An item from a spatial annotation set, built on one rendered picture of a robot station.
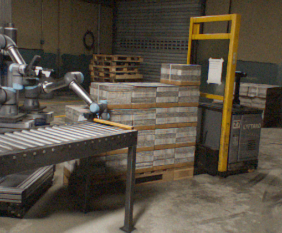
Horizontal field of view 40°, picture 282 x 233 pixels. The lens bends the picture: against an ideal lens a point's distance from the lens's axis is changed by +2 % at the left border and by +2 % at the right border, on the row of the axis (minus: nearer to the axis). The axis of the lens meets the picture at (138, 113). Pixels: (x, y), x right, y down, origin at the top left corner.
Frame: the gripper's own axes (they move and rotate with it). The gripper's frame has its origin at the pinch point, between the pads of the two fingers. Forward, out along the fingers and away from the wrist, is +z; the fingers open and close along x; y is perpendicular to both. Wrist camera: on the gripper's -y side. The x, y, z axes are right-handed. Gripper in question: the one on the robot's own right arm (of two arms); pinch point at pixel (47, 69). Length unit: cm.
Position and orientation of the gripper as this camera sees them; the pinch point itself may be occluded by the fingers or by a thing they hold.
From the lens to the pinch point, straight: 285.0
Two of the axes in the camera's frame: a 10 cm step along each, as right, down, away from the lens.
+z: 8.5, 1.3, -5.1
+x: -5.1, -0.3, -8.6
